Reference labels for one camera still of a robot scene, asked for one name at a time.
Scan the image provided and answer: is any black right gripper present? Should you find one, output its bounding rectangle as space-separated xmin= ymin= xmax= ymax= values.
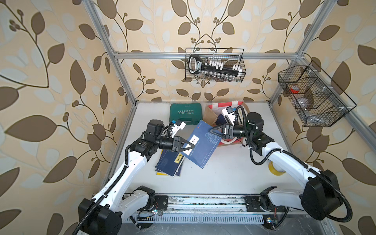
xmin=211 ymin=123 xmax=254 ymax=141

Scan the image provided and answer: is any bottom yellow book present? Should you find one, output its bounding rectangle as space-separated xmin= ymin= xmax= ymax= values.
xmin=156 ymin=172 xmax=169 ymax=176

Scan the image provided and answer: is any green plastic tool case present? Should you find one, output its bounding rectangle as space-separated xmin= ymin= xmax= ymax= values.
xmin=169 ymin=103 xmax=203 ymax=125

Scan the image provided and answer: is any small circuit board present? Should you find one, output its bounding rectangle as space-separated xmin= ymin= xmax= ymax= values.
xmin=262 ymin=216 xmax=279 ymax=230

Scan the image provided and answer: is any black wire basket back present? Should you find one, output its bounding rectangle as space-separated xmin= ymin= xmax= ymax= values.
xmin=185 ymin=47 xmax=246 ymax=83

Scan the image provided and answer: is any yellow tape roll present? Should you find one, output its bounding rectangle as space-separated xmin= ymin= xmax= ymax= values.
xmin=268 ymin=162 xmax=285 ymax=176

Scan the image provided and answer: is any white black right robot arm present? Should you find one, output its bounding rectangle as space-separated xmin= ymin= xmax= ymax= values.
xmin=210 ymin=105 xmax=353 ymax=223

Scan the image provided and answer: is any black socket wrench set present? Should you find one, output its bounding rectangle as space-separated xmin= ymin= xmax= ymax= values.
xmin=188 ymin=54 xmax=243 ymax=76

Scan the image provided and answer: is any aluminium frame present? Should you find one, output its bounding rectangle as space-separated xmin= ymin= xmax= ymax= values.
xmin=82 ymin=0 xmax=376 ymax=139

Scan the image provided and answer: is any black wire basket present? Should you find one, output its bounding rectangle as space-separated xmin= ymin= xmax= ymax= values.
xmin=185 ymin=47 xmax=246 ymax=83
xmin=278 ymin=61 xmax=357 ymax=127

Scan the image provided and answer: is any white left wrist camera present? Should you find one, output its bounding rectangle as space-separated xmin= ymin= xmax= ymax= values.
xmin=170 ymin=119 xmax=186 ymax=138

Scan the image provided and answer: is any purple navy barcode book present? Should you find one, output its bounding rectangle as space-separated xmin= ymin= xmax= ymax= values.
xmin=181 ymin=120 xmax=222 ymax=168

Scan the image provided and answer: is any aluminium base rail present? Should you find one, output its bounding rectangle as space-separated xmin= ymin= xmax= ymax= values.
xmin=111 ymin=191 xmax=311 ymax=225

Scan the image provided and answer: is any burlap canvas bag red front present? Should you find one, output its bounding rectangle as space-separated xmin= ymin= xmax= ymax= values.
xmin=203 ymin=101 xmax=250 ymax=147

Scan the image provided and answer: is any black wire basket right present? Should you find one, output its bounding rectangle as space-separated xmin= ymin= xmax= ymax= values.
xmin=278 ymin=61 xmax=357 ymax=127

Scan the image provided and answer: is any navy book bottom stack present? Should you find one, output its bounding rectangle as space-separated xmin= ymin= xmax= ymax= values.
xmin=155 ymin=150 xmax=185 ymax=177

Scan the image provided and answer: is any red tape roll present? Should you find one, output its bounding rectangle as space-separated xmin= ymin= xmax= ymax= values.
xmin=289 ymin=85 xmax=301 ymax=96

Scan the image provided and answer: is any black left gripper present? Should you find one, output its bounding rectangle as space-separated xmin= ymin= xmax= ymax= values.
xmin=153 ymin=136 xmax=193 ymax=153

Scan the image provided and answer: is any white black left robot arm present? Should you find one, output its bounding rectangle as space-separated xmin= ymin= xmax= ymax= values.
xmin=72 ymin=119 xmax=195 ymax=235

